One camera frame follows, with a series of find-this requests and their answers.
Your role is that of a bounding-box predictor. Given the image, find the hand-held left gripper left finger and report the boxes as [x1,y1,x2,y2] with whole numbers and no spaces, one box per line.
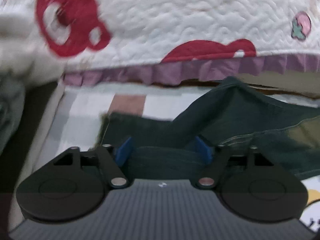
[53,136,135,189]

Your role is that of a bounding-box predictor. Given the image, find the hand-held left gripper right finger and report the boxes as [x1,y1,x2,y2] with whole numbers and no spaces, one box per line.
[194,135,274,189]

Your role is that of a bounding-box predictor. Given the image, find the dark blue jeans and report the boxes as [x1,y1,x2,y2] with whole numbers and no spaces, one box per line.
[96,76,320,180]

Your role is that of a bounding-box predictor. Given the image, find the checkered printed floor mat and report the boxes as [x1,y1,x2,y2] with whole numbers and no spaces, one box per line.
[32,81,320,233]

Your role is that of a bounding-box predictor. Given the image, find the dark olive folded garment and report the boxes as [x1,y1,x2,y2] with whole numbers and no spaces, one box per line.
[0,81,59,195]

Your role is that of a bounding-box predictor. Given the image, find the grey folded garment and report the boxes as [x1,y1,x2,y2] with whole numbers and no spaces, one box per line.
[0,71,27,155]

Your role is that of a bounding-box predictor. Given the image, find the bear print quilt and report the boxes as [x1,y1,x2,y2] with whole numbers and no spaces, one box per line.
[0,0,320,87]

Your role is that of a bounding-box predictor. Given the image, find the white folded garment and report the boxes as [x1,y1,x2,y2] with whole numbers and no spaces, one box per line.
[0,12,67,85]

